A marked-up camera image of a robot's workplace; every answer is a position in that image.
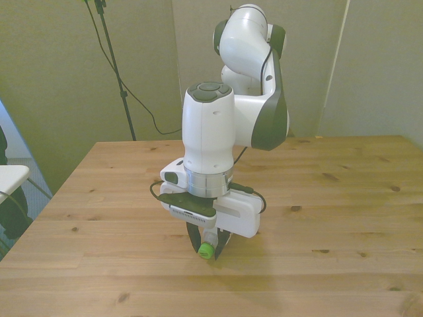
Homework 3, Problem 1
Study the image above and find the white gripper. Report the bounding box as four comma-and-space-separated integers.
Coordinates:
160, 182, 262, 262

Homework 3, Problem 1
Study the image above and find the clear water bottle green cap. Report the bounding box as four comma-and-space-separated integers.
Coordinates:
197, 230, 219, 260

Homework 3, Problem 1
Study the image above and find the black tripod stand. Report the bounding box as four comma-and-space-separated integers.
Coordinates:
79, 0, 138, 142

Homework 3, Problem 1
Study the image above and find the white chair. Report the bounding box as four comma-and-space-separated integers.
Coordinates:
0, 164, 54, 262

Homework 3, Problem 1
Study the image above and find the light grey leaning board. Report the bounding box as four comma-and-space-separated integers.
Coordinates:
0, 98, 54, 199

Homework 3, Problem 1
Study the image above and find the grey wrist camera black mount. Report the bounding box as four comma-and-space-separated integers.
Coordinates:
157, 192, 219, 229

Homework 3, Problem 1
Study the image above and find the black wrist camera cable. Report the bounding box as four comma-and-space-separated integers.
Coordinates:
149, 4, 276, 215

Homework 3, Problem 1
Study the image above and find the black tripod stand cable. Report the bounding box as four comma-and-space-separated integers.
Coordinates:
86, 0, 183, 136

